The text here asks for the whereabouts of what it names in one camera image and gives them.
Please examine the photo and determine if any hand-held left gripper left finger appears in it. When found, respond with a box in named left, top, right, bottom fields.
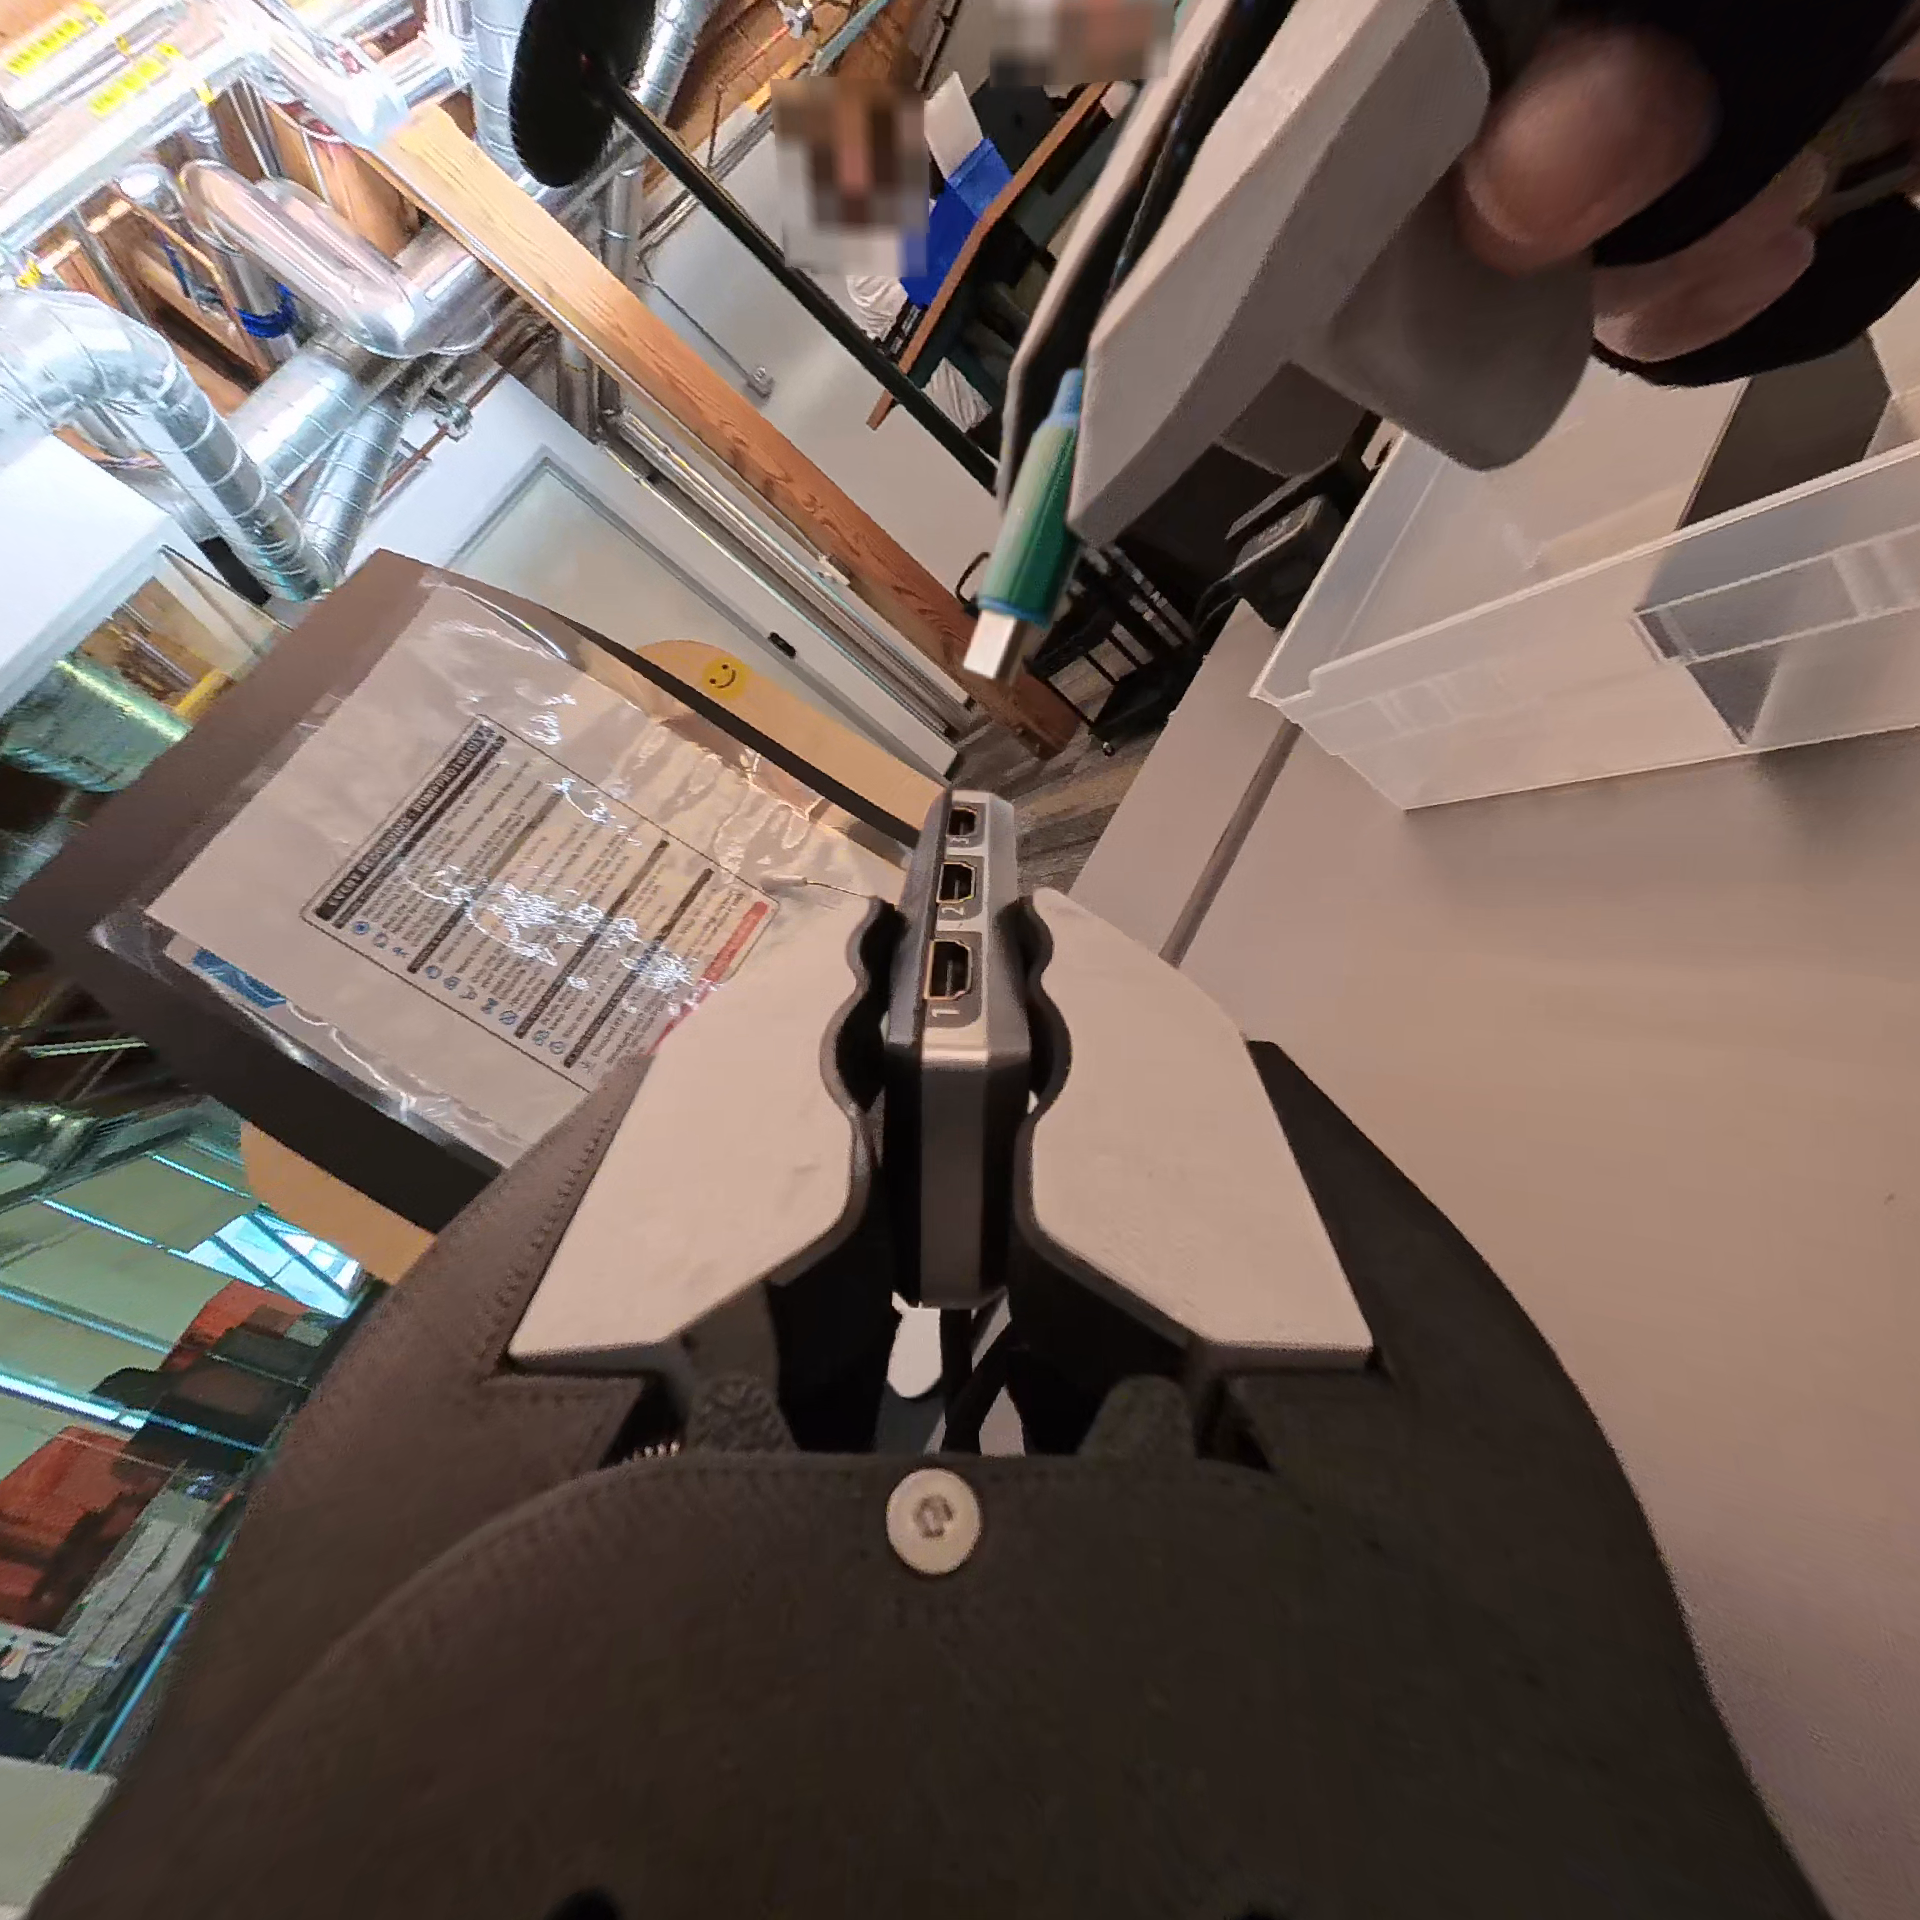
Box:
left=510, top=898, right=902, bottom=1441

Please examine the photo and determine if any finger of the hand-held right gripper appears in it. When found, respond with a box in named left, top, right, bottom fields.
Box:
left=1067, top=0, right=1497, bottom=548
left=994, top=0, right=1252, bottom=490

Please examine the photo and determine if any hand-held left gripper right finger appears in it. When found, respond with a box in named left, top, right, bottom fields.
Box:
left=1010, top=886, right=1375, bottom=1449

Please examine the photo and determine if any black braided hdmi cable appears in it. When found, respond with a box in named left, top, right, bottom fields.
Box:
left=958, top=0, right=1293, bottom=683

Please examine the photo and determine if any grey hdmi switch box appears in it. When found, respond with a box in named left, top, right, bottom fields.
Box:
left=881, top=790, right=1039, bottom=1311

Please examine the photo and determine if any clear plastic organizer box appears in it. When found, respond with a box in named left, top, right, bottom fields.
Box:
left=1249, top=321, right=1920, bottom=816

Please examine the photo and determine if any thin black cable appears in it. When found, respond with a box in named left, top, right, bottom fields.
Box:
left=945, top=1301, right=1036, bottom=1455

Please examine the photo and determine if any person's right hand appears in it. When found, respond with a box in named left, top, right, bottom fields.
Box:
left=1460, top=20, right=1830, bottom=368

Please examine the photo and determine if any black metal workbench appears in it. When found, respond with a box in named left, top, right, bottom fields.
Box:
left=869, top=80, right=1121, bottom=436

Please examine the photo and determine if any blue storage bin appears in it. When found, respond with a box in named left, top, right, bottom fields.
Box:
left=897, top=89, right=1003, bottom=307

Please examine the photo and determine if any printed instruction sheet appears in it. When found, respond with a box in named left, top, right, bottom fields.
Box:
left=304, top=717, right=778, bottom=1093

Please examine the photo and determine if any wooden ceiling beam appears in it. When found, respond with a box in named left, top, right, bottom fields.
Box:
left=367, top=101, right=1085, bottom=762

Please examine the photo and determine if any black pole with round disc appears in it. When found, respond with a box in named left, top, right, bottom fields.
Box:
left=509, top=0, right=1003, bottom=493

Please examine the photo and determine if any black wood-edged divider panel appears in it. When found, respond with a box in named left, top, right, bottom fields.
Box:
left=0, top=548, right=961, bottom=1299

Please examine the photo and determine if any red storage case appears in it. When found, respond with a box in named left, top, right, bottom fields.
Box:
left=0, top=1281, right=357, bottom=1635

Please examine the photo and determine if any metal ventilation duct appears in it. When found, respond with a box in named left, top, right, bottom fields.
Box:
left=0, top=0, right=784, bottom=602

